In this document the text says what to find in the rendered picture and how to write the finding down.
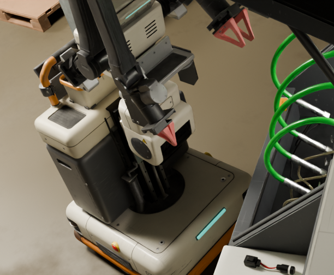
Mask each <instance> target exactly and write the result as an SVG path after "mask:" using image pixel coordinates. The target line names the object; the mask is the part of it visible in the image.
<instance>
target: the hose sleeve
mask: <svg viewBox="0 0 334 275"><path fill-rule="evenodd" d="M294 103H295V104H297V105H298V106H301V107H302V108H304V109H306V110H308V111H310V112H312V113H314V114H316V115H318V116H320V117H322V116H323V114H324V111H323V110H321V109H320V108H318V107H316V106H314V105H312V104H310V103H308V102H306V101H305V100H302V99H298V100H297V101H295V102H294Z"/></svg>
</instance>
